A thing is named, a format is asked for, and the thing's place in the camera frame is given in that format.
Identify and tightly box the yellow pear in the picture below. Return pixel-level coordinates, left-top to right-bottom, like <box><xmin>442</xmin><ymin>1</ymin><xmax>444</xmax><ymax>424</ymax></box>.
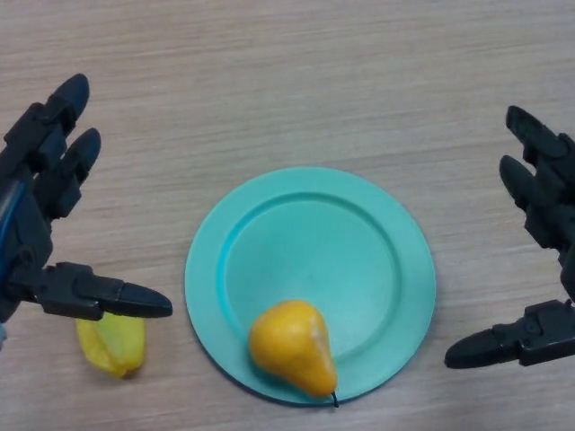
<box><xmin>248</xmin><ymin>299</ymin><xmax>341</xmax><ymax>409</ymax></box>

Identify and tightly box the yellow starfruit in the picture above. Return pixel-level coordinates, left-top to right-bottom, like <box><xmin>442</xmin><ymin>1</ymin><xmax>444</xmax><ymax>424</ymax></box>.
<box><xmin>75</xmin><ymin>312</ymin><xmax>147</xmax><ymax>379</ymax></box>

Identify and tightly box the green round plate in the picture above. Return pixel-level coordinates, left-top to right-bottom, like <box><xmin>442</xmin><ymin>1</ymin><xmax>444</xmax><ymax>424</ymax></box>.
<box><xmin>184</xmin><ymin>167</ymin><xmax>437</xmax><ymax>407</ymax></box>

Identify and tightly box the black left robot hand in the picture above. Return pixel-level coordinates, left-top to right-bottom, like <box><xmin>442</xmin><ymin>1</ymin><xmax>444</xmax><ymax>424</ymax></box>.
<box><xmin>0</xmin><ymin>73</ymin><xmax>174</xmax><ymax>323</ymax></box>

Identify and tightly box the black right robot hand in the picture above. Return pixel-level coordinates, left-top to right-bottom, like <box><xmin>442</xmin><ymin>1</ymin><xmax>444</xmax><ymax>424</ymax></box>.
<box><xmin>444</xmin><ymin>105</ymin><xmax>575</xmax><ymax>370</ymax></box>

